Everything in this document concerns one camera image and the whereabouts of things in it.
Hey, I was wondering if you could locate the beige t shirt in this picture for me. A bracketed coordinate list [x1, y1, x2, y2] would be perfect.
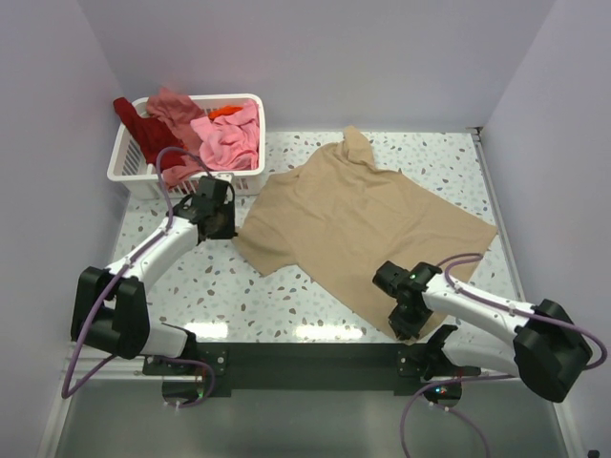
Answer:
[234, 127, 496, 337]

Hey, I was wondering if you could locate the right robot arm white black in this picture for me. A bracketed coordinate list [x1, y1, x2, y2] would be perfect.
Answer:
[372, 255, 593, 403]

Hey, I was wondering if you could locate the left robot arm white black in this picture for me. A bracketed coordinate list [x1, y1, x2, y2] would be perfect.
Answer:
[71, 176, 237, 374]

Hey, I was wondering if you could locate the pink t shirt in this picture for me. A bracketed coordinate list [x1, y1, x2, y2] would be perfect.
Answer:
[190, 100, 261, 171]

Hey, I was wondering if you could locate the white plastic laundry basket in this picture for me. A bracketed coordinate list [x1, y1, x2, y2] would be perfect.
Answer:
[107, 94, 266, 199]

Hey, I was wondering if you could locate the dark red t shirt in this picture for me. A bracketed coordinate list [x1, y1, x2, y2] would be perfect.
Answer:
[113, 97, 184, 165]

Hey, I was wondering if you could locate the orange t shirt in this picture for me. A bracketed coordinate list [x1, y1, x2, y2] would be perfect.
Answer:
[208, 105, 243, 120]

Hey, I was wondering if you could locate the dusty rose t shirt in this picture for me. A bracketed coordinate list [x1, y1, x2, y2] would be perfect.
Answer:
[146, 88, 205, 188]

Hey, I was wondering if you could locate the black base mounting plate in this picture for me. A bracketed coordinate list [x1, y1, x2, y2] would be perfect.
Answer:
[142, 343, 480, 401]

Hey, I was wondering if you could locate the aluminium frame rail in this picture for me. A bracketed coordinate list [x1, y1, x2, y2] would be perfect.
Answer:
[467, 127, 525, 300]

